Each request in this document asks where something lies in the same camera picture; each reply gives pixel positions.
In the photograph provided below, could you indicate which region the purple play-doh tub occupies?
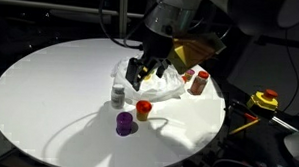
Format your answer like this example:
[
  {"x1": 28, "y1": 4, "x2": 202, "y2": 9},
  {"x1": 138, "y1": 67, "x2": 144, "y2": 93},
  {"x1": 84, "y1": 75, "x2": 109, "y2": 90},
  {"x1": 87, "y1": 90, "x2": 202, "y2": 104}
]
[{"x1": 116, "y1": 112, "x2": 133, "y2": 136}]

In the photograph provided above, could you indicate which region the yellow pencil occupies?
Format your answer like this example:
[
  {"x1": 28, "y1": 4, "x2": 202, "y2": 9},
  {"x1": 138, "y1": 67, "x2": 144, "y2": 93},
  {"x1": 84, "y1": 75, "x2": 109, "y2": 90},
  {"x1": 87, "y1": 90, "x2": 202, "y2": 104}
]
[{"x1": 229, "y1": 119, "x2": 260, "y2": 135}]

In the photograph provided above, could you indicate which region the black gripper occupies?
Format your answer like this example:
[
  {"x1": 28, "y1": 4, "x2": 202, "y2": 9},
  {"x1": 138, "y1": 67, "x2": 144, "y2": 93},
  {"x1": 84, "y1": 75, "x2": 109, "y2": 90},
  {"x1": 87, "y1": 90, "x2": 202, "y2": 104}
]
[{"x1": 126, "y1": 29, "x2": 173, "y2": 91}]

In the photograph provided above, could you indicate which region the pink lid play-doh tub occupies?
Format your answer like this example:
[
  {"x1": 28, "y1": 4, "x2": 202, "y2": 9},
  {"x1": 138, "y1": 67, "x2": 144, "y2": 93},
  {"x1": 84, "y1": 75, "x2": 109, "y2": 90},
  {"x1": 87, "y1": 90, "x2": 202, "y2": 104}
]
[{"x1": 184, "y1": 69, "x2": 195, "y2": 82}]

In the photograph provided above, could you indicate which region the spice jar with red lid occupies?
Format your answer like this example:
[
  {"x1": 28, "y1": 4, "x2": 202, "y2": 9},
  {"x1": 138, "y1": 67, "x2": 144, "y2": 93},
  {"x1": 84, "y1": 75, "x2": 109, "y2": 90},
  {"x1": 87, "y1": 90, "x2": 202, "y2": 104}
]
[{"x1": 190, "y1": 71, "x2": 210, "y2": 95}]

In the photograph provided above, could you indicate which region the yellow emergency stop button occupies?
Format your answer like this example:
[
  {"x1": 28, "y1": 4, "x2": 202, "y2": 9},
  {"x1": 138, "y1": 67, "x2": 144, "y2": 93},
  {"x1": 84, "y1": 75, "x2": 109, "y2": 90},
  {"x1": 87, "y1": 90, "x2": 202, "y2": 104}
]
[{"x1": 247, "y1": 89, "x2": 279, "y2": 111}]

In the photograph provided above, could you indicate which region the yellow wrist camera box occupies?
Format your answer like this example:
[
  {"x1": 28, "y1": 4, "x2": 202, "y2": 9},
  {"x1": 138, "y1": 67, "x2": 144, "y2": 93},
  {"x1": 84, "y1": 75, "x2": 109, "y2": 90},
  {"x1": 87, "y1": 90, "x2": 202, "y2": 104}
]
[{"x1": 167, "y1": 33, "x2": 227, "y2": 75}]

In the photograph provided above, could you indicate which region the white pill bottle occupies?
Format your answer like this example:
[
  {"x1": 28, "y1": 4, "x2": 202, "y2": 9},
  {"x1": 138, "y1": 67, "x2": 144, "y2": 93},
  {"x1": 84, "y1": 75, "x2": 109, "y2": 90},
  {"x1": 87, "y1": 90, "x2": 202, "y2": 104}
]
[{"x1": 111, "y1": 84, "x2": 125, "y2": 109}]

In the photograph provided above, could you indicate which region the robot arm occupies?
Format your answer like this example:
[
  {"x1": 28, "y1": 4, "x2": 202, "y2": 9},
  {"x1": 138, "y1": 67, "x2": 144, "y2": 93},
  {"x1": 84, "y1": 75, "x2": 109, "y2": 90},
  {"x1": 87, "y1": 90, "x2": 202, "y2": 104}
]
[{"x1": 126, "y1": 0, "x2": 299, "y2": 90}]

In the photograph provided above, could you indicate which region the orange lid play-doh tub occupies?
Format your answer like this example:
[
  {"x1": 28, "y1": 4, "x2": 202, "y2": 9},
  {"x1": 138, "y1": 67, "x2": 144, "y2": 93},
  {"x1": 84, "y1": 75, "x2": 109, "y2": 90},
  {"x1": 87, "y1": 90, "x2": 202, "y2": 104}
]
[{"x1": 136, "y1": 100, "x2": 152, "y2": 121}]

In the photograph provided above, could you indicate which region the white plastic bag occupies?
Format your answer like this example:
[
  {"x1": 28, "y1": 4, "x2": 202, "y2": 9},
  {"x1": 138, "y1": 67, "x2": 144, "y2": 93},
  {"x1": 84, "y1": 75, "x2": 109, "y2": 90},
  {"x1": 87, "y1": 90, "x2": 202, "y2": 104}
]
[{"x1": 111, "y1": 58, "x2": 185, "y2": 103}]

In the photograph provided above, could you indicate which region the metal railing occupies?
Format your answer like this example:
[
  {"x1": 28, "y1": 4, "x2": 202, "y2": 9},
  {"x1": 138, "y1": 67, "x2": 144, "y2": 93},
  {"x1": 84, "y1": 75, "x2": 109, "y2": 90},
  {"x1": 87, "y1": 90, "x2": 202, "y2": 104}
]
[{"x1": 0, "y1": 0, "x2": 143, "y2": 31}]

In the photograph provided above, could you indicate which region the yellow play-doh tub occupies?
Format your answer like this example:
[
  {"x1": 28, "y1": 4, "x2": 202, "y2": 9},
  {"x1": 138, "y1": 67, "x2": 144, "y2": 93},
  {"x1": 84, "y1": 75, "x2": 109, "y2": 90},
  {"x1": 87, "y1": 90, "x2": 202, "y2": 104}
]
[{"x1": 144, "y1": 74, "x2": 152, "y2": 80}]

